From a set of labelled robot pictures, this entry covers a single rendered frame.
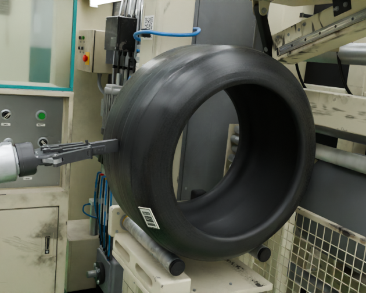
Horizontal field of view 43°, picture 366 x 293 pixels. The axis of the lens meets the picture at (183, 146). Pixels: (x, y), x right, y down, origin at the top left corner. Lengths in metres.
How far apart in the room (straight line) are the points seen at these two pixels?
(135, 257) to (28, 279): 0.63
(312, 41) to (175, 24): 0.42
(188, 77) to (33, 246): 1.01
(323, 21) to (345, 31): 0.09
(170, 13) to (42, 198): 0.81
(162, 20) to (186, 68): 0.40
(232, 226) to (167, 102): 0.53
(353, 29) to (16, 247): 1.34
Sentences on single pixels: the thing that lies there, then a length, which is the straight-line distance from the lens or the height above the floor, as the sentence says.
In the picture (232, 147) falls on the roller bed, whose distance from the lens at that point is 1.77.
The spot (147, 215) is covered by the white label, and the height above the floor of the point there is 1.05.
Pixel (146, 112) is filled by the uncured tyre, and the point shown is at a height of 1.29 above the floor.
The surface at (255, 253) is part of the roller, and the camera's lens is 1.36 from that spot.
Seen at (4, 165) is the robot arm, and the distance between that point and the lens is 1.04.
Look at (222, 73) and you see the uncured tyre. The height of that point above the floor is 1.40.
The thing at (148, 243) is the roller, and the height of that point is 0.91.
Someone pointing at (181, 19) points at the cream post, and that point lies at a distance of 1.49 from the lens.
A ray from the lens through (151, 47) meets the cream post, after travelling 1.47.
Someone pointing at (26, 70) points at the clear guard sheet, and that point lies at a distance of 1.70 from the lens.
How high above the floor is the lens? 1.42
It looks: 11 degrees down
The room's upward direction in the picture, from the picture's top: 5 degrees clockwise
